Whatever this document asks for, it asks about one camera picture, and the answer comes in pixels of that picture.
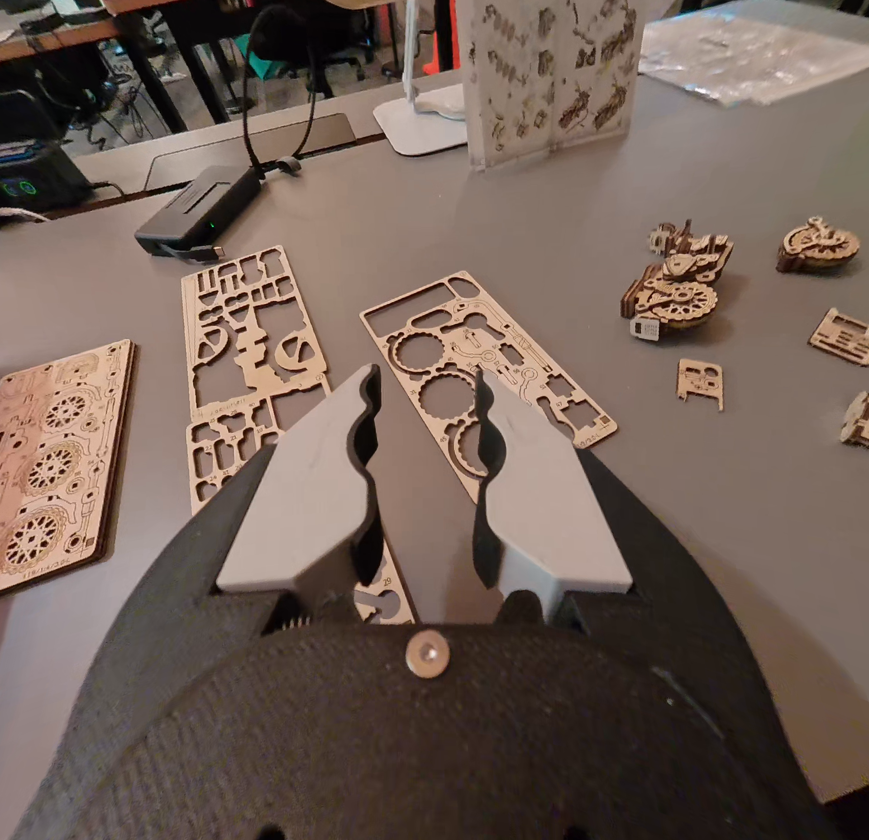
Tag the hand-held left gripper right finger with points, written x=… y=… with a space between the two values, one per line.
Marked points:
x=557 y=514

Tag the wooden sheet with gear holes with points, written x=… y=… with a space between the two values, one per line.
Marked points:
x=499 y=328

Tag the small white tag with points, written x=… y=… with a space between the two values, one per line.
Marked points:
x=645 y=329

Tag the grey desk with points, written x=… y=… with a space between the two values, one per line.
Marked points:
x=421 y=209

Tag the clear stand with instruction sheet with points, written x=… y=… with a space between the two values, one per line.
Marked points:
x=543 y=73

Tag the small flat wooden piece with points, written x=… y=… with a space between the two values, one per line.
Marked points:
x=699 y=382

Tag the white desk lamp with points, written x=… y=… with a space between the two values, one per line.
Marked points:
x=421 y=124

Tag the black office chair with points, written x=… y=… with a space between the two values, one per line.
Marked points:
x=292 y=39

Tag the stack of uncut wooden puzzle sheets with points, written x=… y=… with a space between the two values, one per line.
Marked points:
x=47 y=460

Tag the wooden background table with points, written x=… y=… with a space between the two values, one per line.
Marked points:
x=61 y=36

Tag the black box device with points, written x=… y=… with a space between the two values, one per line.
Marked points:
x=197 y=205

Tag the wooden gear model assembly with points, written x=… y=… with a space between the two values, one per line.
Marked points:
x=675 y=297

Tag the small wooden wheel model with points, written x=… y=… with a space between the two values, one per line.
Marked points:
x=818 y=246

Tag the clear plastic wrap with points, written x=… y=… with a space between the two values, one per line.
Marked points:
x=753 y=60

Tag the slotted flat wooden piece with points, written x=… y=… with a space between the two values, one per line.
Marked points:
x=842 y=338

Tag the punched-out wooden puzzle sheet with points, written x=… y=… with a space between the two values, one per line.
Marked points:
x=252 y=372

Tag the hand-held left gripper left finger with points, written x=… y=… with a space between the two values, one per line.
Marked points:
x=299 y=514

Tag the black device with green lights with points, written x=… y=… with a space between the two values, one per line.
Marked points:
x=37 y=175

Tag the small wooden block part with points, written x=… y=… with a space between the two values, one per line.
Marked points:
x=857 y=420

